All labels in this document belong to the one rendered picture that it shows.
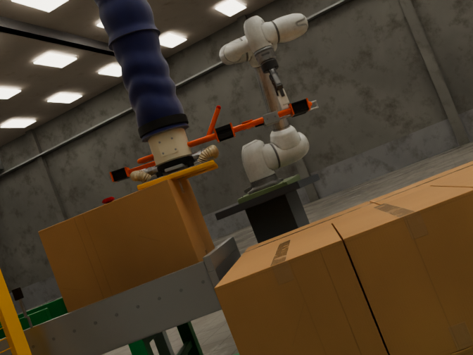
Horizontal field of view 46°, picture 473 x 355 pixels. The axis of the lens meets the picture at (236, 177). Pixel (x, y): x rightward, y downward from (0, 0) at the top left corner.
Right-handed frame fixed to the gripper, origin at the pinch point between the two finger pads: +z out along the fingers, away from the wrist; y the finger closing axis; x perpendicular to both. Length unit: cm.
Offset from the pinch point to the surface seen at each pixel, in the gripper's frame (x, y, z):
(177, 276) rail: -64, 37, 50
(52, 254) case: -114, 18, 24
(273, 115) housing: -6.8, 1.6, 2.9
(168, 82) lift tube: -44, 7, -27
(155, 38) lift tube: -42, 6, -48
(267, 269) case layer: -29, 84, 54
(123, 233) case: -83, 20, 27
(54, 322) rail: -116, 34, 49
